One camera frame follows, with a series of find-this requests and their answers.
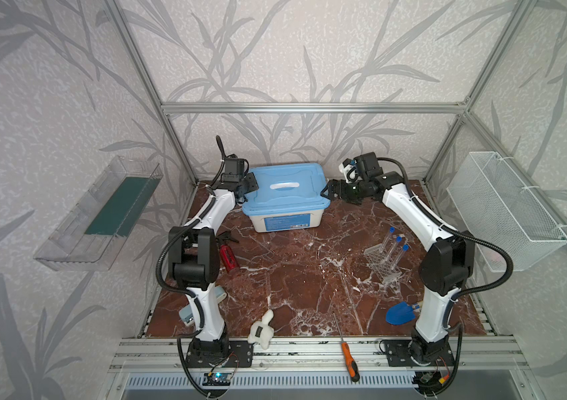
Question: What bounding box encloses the blue garden trowel wooden handle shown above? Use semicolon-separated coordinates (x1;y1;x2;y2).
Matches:
385;302;421;326

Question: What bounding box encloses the light blue stapler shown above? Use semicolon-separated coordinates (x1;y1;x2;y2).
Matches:
178;287;228;326

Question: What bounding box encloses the white plastic storage bin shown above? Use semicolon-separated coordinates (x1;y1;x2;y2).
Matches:
249;208;324;233

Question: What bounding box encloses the blue plastic bin lid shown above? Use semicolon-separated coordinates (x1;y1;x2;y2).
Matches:
242;163;330;217

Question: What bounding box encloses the clear acrylic test tube rack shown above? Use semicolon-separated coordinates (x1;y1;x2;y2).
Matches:
363;243;401;286

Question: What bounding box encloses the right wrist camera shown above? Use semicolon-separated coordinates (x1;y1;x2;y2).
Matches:
338;158;358;183

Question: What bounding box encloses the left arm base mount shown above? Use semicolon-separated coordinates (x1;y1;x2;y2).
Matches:
186;339;254;368

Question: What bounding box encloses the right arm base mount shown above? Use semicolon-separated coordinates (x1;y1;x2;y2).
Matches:
379;337;454;368

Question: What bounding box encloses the white wire mesh basket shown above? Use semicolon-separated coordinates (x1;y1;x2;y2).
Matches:
447;152;567;272

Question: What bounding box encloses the left circuit board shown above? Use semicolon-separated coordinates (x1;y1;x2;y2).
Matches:
202;372;233;387

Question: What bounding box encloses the orange handled screwdriver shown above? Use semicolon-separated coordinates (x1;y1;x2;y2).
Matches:
340;340;360;383

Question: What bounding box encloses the pink object in basket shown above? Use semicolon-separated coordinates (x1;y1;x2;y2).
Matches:
480;246;505;265

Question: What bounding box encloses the clear wall shelf green mat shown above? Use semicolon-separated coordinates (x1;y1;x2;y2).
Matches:
34;156;163;272

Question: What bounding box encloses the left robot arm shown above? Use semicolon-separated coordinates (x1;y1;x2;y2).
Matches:
155;136;258;366

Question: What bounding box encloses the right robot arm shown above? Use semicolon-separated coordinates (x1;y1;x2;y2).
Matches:
322;153;514;366

